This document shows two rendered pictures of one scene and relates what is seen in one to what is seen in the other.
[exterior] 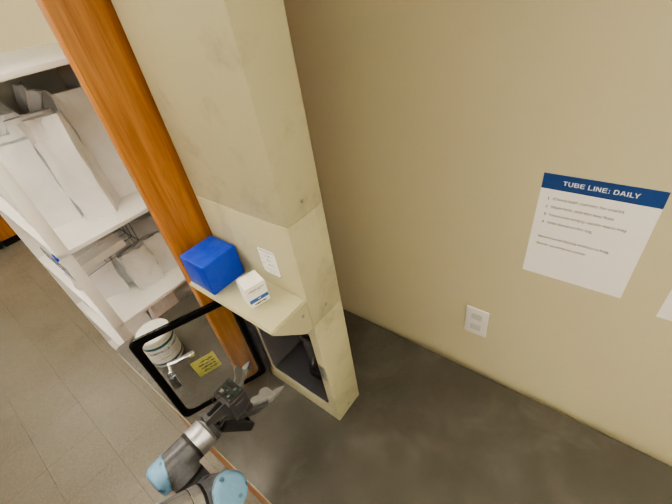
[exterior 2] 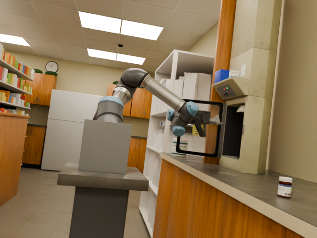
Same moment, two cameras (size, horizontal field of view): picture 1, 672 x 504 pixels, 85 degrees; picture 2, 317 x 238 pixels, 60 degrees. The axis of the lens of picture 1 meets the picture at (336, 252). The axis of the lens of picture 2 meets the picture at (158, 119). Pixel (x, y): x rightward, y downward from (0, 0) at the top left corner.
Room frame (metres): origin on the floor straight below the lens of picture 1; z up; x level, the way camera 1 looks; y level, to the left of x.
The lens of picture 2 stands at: (-1.05, -0.44, 1.12)
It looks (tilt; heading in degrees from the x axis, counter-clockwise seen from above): 3 degrees up; 35
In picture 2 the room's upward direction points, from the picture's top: 7 degrees clockwise
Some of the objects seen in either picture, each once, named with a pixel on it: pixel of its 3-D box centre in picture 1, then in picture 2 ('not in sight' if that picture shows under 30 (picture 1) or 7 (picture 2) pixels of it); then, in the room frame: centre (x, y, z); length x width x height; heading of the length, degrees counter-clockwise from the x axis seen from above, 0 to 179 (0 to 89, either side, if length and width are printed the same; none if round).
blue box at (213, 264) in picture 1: (212, 264); (223, 77); (0.75, 0.31, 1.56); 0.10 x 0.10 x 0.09; 46
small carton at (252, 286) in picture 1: (253, 289); (233, 76); (0.65, 0.21, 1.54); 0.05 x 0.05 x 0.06; 31
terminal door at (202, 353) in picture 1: (207, 359); (199, 127); (0.76, 0.46, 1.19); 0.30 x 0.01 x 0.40; 114
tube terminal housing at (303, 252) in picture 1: (306, 296); (252, 113); (0.81, 0.11, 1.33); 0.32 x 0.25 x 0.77; 46
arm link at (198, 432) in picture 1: (200, 435); not in sight; (0.48, 0.41, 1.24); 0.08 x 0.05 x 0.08; 46
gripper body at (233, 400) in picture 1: (225, 408); (200, 117); (0.54, 0.36, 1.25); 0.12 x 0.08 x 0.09; 136
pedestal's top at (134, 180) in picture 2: not in sight; (103, 174); (-0.23, 0.38, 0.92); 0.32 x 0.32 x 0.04; 48
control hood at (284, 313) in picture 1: (249, 304); (229, 89); (0.68, 0.24, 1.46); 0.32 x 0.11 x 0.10; 46
